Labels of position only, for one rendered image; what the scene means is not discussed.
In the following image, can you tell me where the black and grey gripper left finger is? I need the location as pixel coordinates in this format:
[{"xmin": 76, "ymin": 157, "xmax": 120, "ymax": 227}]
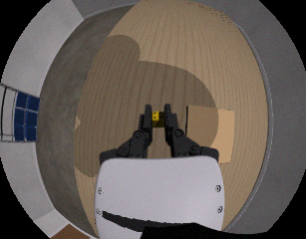
[{"xmin": 99, "ymin": 105, "xmax": 153, "ymax": 166}]

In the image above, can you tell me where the yellow die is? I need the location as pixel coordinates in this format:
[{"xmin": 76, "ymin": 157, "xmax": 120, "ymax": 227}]
[{"xmin": 152, "ymin": 112, "xmax": 164, "ymax": 127}]

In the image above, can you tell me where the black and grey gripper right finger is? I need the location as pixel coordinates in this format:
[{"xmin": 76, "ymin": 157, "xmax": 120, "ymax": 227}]
[{"xmin": 164, "ymin": 104, "xmax": 219, "ymax": 163}]

